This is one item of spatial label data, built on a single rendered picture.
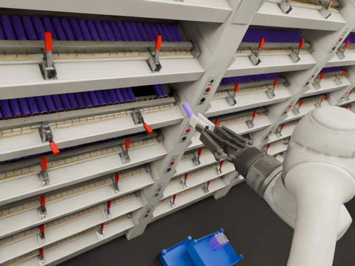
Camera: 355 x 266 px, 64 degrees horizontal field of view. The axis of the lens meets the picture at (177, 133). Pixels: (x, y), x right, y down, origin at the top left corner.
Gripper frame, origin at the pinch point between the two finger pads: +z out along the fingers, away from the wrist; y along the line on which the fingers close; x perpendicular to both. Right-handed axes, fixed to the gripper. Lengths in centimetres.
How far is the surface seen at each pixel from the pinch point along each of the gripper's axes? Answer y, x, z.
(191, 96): -8.4, -0.3, 14.9
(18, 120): 41.7, 3.2, 20.2
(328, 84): -121, 6, 18
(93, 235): 12, 81, 35
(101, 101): 19.2, 2.1, 22.9
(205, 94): -13.0, -1.3, 13.4
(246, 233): -83, 105, 7
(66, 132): 31.1, 7.4, 17.6
